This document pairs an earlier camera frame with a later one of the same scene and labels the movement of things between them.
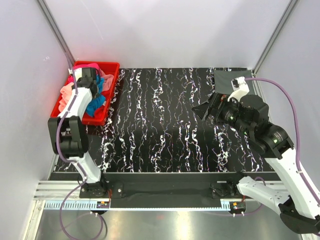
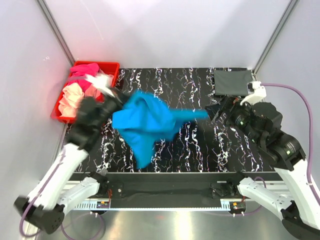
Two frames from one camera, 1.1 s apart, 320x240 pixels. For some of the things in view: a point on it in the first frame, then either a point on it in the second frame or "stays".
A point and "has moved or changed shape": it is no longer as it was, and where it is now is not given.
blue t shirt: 98,100 has moved or changed shape
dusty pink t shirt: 108,80 stays
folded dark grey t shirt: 222,80 stays
